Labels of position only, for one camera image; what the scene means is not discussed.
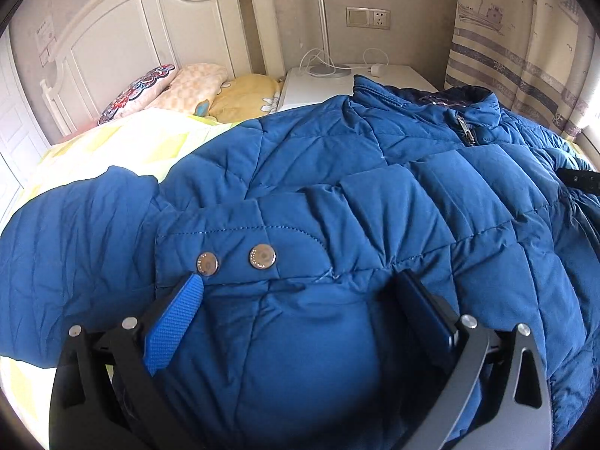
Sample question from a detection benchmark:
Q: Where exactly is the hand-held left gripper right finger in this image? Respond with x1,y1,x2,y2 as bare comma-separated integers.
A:
393,269,553,450

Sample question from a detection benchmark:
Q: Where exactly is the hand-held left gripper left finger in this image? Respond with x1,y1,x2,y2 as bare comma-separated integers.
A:
49,273,206,450

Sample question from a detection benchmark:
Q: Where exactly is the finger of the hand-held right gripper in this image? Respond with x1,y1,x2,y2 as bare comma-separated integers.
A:
557,167,600,194

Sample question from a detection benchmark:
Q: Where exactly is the blue puffer jacket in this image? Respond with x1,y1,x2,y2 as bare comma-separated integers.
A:
0,75,600,450

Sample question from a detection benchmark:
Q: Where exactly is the striped boat print curtain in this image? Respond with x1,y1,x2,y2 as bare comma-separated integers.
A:
443,0,600,144

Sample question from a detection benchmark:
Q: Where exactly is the yellow-green checked bedsheet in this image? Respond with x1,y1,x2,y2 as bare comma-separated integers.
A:
0,108,245,432

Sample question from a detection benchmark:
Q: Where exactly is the floral print pillow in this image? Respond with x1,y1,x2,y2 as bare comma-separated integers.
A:
97,64,179,126

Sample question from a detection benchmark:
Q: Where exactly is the white nightstand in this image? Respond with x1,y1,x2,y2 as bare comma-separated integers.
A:
276,64,439,113

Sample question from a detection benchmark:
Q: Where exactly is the yellow pillow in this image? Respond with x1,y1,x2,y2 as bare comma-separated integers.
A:
207,74,284,125

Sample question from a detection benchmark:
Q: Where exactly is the peach checked pillow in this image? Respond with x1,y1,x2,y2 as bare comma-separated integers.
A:
149,62,230,116

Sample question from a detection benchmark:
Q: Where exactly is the white panel door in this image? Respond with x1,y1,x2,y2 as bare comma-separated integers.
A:
0,33,50,193

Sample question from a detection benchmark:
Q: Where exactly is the white wooden headboard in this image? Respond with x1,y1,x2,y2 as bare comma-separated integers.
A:
40,0,287,137

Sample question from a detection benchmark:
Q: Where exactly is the silver floor lamp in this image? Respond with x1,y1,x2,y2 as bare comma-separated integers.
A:
307,0,352,77

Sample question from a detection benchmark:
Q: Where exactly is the wall socket plate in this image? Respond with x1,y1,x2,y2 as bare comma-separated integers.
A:
346,6,392,30

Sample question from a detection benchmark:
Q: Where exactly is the white cable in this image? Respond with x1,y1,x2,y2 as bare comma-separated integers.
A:
300,48,390,74

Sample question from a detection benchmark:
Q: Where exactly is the paper wall notice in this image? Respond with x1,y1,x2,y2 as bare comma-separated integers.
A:
36,15,59,66

